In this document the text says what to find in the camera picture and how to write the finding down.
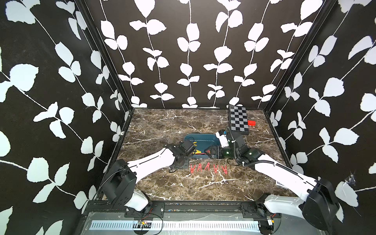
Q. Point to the teal plastic storage box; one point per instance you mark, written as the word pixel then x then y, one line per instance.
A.
pixel 208 144

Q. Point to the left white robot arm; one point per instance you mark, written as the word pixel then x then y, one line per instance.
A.
pixel 119 184

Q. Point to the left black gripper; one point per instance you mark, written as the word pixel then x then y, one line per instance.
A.
pixel 186 166

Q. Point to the small circuit board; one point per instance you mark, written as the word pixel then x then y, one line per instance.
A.
pixel 142 225

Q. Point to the red clothespin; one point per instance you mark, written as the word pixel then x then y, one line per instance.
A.
pixel 215 169
pixel 200 167
pixel 224 168
pixel 207 167
pixel 192 168

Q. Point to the black front mounting rail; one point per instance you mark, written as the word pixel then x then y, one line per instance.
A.
pixel 259 210

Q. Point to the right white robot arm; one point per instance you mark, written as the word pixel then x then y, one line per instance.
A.
pixel 315 200

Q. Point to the yellow clothespin in box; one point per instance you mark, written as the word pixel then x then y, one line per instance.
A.
pixel 197 152

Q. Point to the white perforated rail strip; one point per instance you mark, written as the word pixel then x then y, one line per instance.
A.
pixel 157 225

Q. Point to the small red block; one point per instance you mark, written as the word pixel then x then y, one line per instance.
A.
pixel 251 123

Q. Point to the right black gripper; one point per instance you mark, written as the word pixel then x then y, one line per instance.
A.
pixel 216 151

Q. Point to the black white checkerboard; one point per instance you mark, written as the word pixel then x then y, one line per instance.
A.
pixel 238 120

